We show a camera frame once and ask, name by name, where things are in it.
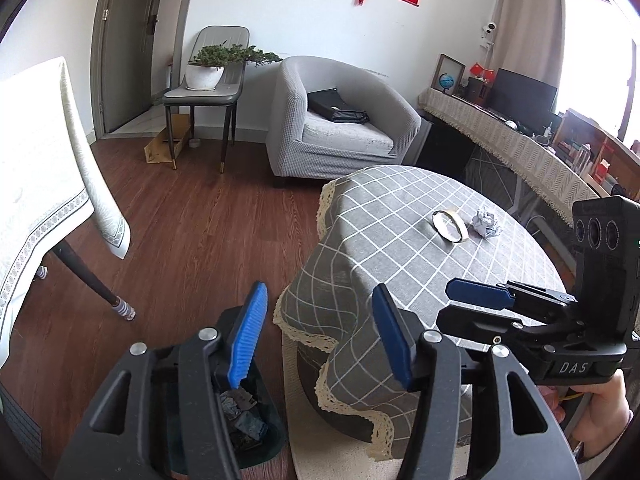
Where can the potted green plant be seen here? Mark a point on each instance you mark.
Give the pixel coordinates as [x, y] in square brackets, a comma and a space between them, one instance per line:
[206, 67]

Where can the black monitor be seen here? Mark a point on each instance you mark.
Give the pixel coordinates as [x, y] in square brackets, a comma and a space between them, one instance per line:
[527, 101]

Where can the wooden picture frame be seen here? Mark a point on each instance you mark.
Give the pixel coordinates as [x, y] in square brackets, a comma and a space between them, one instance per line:
[447, 64]

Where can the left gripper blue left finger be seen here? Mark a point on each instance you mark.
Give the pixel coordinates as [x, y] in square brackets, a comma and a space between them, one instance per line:
[245, 333]

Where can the grey dining chair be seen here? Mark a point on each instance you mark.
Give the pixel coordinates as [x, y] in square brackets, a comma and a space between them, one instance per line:
[225, 95]

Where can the white paper ball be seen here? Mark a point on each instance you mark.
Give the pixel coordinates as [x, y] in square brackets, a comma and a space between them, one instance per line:
[486, 224]

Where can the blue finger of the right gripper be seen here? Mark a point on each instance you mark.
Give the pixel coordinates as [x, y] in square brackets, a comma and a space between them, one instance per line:
[479, 294]

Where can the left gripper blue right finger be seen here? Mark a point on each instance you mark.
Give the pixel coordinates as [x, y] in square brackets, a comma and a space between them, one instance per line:
[391, 328]

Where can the white security camera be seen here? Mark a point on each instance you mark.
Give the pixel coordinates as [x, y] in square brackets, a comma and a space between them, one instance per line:
[488, 34]

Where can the wooden bookshelf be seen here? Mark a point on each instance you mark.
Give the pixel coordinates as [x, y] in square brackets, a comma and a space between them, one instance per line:
[576, 130]

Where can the grey door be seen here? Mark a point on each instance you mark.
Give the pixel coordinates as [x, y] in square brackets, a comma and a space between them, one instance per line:
[136, 53]

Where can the grey armchair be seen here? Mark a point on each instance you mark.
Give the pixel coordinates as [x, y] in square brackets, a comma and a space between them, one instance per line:
[301, 144]

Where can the small blue globe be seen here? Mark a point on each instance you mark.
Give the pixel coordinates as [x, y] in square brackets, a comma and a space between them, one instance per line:
[446, 82]

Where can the dark table leg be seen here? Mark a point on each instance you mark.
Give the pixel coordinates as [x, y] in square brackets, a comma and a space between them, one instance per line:
[65, 253]

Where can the grey checked tablecloth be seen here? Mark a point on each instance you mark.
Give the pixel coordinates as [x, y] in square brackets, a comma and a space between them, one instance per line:
[409, 229]

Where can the beige lace desk cloth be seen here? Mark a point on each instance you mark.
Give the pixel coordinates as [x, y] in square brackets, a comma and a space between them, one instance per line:
[542, 171]

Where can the cardboard box on floor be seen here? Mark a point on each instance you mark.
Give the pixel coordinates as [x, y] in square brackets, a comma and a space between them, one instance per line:
[157, 151]

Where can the black bag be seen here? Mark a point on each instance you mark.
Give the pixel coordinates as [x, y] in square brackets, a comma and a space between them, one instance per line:
[330, 105]

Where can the person's right hand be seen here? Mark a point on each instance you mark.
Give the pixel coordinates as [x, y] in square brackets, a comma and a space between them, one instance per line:
[606, 416]

